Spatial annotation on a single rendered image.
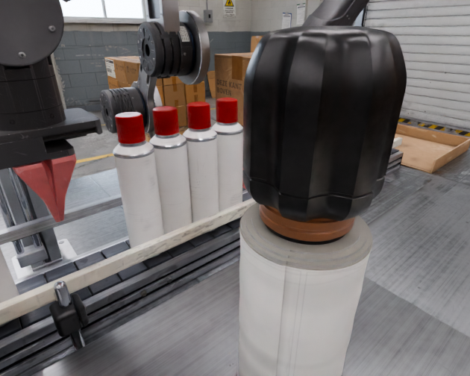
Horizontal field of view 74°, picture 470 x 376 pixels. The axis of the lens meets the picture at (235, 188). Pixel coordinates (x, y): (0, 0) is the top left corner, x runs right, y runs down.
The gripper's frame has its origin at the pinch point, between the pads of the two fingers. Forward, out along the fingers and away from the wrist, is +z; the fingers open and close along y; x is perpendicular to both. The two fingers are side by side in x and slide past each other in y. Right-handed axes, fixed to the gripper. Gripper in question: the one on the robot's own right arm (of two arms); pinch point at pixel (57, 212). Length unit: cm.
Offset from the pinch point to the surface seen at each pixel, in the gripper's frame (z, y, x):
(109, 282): 13.5, 3.8, 2.7
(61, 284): 6.6, -1.7, -2.6
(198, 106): -6.8, 20.8, 4.8
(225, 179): 5.5, 24.9, 4.3
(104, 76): 50, 181, 526
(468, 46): 1, 444, 95
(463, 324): 19, 38, -29
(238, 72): -6, 55, 36
